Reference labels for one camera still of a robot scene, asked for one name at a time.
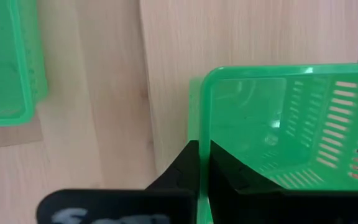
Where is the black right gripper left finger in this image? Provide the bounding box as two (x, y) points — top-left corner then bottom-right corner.
(144, 139), (201, 191)

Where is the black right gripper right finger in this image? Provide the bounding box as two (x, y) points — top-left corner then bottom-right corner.
(209, 139), (284, 224)

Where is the green slotted plastic basket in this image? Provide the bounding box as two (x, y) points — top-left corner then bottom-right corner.
(0, 0), (48, 128)
(186, 63), (358, 224)

